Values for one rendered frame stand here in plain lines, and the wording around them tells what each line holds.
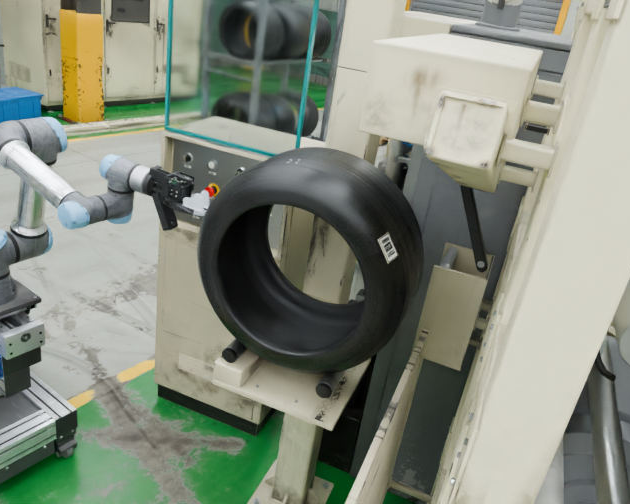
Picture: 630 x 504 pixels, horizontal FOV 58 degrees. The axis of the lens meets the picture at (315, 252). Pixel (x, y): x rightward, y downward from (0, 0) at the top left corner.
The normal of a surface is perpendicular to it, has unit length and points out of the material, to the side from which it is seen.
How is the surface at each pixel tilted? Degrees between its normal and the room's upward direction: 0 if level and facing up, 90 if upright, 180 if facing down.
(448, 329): 90
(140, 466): 0
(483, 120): 72
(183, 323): 90
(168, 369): 90
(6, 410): 0
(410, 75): 90
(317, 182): 43
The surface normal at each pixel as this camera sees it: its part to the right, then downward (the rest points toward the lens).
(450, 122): -0.31, 0.05
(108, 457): 0.14, -0.90
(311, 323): -0.10, -0.54
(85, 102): 0.80, 0.36
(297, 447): -0.37, 0.35
